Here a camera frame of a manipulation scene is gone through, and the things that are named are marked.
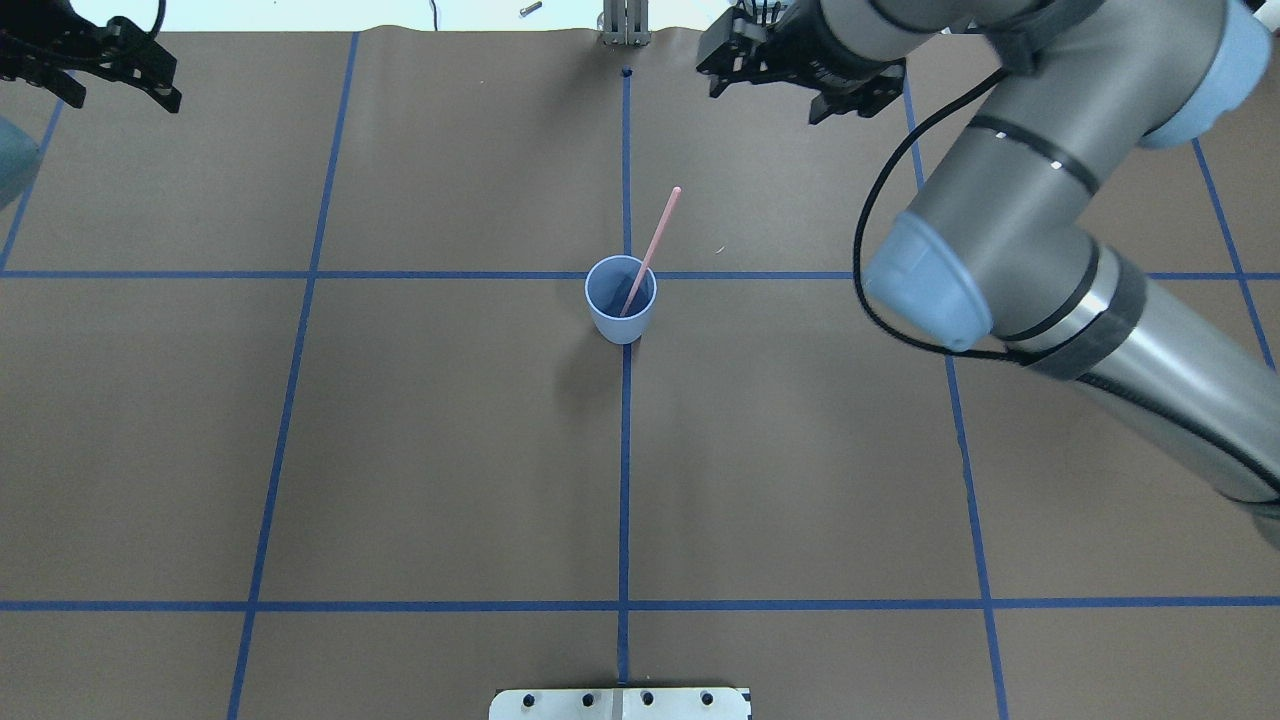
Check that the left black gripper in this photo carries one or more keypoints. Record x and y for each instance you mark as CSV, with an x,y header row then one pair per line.
x,y
62,47

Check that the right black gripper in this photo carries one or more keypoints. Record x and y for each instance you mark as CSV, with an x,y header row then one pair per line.
x,y
812,55

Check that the blue cup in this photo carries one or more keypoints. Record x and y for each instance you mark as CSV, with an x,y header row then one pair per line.
x,y
620,298

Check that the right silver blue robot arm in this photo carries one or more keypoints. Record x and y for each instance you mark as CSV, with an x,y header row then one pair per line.
x,y
990,260

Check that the brown paper table cover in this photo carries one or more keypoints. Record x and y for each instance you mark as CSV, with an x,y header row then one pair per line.
x,y
305,415

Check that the aluminium frame post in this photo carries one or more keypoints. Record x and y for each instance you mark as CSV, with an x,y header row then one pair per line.
x,y
625,23

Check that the white pedestal with base plate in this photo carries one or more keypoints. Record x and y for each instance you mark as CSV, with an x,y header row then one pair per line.
x,y
623,703

